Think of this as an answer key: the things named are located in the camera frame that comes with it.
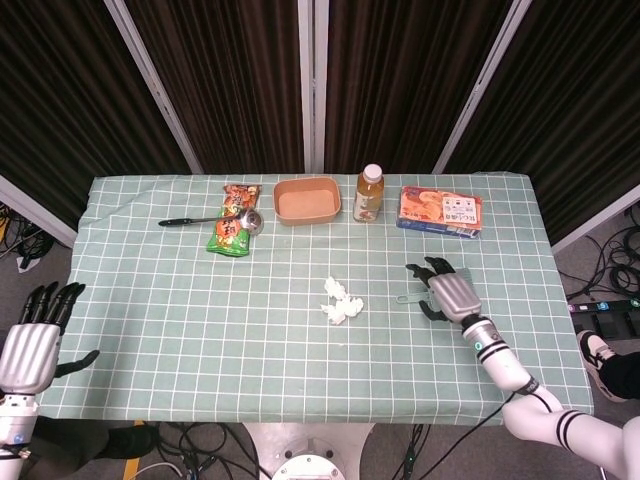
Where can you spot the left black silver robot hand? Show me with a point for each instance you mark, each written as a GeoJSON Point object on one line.
{"type": "Point", "coordinates": [30, 355]}

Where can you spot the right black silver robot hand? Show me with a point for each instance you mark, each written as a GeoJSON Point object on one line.
{"type": "Point", "coordinates": [452, 297]}

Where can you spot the small green hand broom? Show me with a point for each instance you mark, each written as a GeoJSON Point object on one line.
{"type": "Point", "coordinates": [410, 299]}

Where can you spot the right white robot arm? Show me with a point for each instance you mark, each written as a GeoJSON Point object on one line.
{"type": "Point", "coordinates": [505, 365]}

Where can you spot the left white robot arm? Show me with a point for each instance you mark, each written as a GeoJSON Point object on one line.
{"type": "Point", "coordinates": [12, 430]}

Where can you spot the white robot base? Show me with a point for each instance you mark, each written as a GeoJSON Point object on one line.
{"type": "Point", "coordinates": [307, 450]}

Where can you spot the orange blue snack package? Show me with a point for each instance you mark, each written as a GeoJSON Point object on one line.
{"type": "Point", "coordinates": [440, 210]}

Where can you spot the olive trouser leg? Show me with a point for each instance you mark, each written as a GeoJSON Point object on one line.
{"type": "Point", "coordinates": [70, 442]}

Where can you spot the tea bottle white cap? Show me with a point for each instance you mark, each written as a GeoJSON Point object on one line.
{"type": "Point", "coordinates": [369, 197]}

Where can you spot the black shoe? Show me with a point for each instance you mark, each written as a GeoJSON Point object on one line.
{"type": "Point", "coordinates": [130, 441]}

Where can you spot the white black sneaker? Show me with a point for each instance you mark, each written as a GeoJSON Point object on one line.
{"type": "Point", "coordinates": [595, 352]}

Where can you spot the black power strip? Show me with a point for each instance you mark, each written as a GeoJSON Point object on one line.
{"type": "Point", "coordinates": [605, 306]}

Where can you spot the brown paper food box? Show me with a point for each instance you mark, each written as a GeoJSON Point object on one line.
{"type": "Point", "coordinates": [306, 202]}

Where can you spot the black trouser leg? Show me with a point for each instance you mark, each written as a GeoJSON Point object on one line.
{"type": "Point", "coordinates": [625, 375]}

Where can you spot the green white checked tablecloth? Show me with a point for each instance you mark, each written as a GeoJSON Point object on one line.
{"type": "Point", "coordinates": [225, 340]}

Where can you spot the dark corrugated partition panel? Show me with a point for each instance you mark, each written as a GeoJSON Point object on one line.
{"type": "Point", "coordinates": [395, 85]}
{"type": "Point", "coordinates": [65, 100]}
{"type": "Point", "coordinates": [580, 100]}
{"type": "Point", "coordinates": [235, 85]}

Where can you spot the green snack bag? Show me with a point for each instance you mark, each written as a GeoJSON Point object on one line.
{"type": "Point", "coordinates": [227, 240]}

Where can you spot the orange snack bag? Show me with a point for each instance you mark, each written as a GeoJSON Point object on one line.
{"type": "Point", "coordinates": [241, 195]}

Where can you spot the white partition base rail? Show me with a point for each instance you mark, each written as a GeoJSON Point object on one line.
{"type": "Point", "coordinates": [35, 210]}
{"type": "Point", "coordinates": [595, 220]}

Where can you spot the white partition frame post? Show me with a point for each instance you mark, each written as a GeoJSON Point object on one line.
{"type": "Point", "coordinates": [312, 85]}
{"type": "Point", "coordinates": [155, 90]}
{"type": "Point", "coordinates": [480, 90]}

